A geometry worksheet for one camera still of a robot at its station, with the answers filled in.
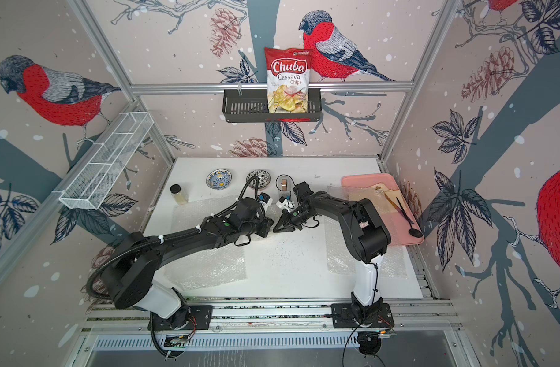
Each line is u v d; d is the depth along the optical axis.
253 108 1.06
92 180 0.73
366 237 0.51
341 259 0.86
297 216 0.82
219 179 1.11
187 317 0.68
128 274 0.43
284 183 1.04
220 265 0.85
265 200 0.78
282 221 0.85
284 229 0.83
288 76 0.84
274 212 0.92
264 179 1.10
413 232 0.92
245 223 0.67
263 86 0.91
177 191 0.97
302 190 0.81
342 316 0.73
